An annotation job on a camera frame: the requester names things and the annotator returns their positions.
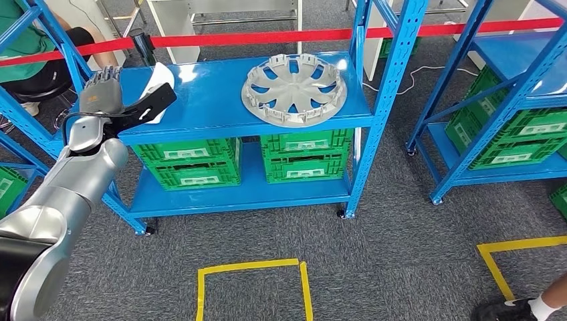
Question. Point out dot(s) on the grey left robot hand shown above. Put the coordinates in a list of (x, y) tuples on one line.
[(102, 97)]

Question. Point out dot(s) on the white curved plastic part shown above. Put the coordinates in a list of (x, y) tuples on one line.
[(159, 77)]

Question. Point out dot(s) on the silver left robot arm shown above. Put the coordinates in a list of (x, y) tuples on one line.
[(66, 186)]

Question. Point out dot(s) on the blue metal shelf rack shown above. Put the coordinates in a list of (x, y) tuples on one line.
[(221, 97), (509, 53), (31, 158)]

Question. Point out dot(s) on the red barrier belt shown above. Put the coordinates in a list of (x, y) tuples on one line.
[(102, 45), (265, 36)]

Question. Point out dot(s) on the black stool with chrome base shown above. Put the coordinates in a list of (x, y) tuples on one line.
[(40, 93)]

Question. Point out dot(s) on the white table with metal rails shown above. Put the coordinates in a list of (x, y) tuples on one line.
[(376, 48), (84, 17), (172, 26)]

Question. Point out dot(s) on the person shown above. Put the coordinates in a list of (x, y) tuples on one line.
[(542, 305), (26, 44)]

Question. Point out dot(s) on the grey wheel hubcap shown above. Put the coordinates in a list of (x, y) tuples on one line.
[(294, 95)]

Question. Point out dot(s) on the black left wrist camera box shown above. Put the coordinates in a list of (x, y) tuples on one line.
[(150, 104)]

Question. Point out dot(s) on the black stanchion post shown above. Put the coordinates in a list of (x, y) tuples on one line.
[(144, 48)]

